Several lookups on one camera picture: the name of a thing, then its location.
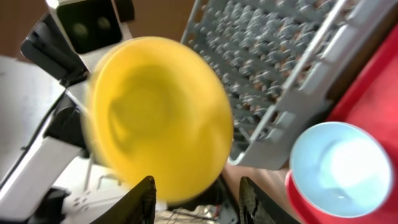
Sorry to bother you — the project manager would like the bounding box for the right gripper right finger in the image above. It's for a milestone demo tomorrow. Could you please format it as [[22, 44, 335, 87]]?
[[239, 177, 299, 224]]

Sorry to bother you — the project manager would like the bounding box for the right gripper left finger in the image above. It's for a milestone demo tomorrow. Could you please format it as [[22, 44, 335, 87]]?
[[90, 175, 156, 224]]

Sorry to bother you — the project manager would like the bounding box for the light blue bowl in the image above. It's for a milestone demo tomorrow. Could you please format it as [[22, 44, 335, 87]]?
[[290, 122, 395, 218]]

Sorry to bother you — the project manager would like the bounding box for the yellow plastic cup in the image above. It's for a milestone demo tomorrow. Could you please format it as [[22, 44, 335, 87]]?
[[83, 37, 233, 203]]

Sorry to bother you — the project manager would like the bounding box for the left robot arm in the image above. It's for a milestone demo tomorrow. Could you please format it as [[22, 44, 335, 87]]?
[[1, 57, 167, 223]]

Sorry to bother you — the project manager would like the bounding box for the grey dishwasher rack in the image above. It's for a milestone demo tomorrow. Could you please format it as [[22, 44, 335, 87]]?
[[181, 0, 397, 170]]

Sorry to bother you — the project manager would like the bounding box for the red plastic tray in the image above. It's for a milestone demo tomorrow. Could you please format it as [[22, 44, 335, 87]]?
[[285, 27, 397, 224]]

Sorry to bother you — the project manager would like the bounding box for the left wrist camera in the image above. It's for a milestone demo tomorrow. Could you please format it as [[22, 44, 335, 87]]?
[[21, 0, 135, 87]]

